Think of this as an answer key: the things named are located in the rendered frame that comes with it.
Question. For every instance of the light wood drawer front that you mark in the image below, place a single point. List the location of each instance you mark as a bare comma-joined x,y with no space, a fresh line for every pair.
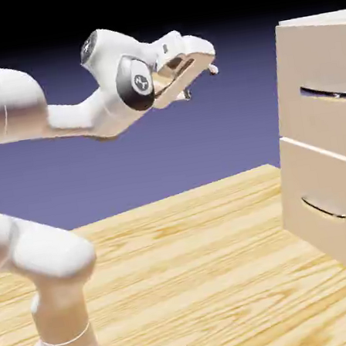
311,77
323,197

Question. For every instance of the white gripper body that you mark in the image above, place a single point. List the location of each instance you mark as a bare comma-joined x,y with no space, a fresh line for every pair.
189,64

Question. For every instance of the light wood cabinet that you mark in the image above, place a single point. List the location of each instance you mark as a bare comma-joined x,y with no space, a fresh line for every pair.
328,143

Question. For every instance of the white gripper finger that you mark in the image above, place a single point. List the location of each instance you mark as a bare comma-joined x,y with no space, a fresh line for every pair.
213,69
186,93

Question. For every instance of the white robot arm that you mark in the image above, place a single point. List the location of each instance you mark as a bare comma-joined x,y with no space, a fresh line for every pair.
110,85

